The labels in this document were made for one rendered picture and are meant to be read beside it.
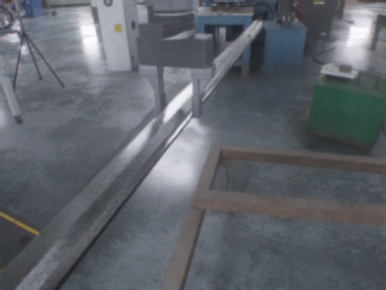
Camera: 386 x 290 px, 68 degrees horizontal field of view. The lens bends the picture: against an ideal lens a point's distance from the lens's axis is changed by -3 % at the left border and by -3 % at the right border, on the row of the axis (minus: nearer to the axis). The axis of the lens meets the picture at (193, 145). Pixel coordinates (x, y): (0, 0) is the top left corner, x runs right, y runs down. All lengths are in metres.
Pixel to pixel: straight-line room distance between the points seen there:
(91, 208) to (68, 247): 0.05
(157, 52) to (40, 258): 0.37
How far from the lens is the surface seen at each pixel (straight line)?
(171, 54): 0.54
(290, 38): 3.79
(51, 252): 0.33
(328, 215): 1.23
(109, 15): 4.06
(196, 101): 0.56
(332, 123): 2.40
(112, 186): 0.38
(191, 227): 1.15
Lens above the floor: 1.14
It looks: 31 degrees down
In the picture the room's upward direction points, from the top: 2 degrees counter-clockwise
